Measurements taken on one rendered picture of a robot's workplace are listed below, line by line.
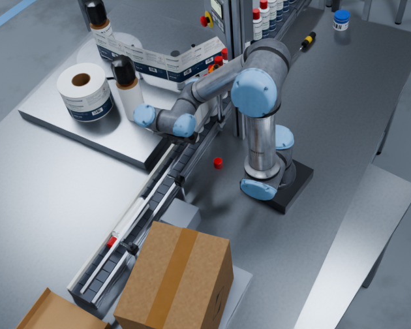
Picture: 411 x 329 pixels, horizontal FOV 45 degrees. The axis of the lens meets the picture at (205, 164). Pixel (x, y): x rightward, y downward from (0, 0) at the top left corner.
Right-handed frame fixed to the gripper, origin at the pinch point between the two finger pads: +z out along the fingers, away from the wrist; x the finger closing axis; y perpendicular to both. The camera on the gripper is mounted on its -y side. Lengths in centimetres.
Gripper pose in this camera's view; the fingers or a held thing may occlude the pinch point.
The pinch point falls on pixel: (186, 137)
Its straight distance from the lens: 191.8
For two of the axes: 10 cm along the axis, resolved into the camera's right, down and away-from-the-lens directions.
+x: -3.8, 9.3, -0.1
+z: 3.2, 1.5, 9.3
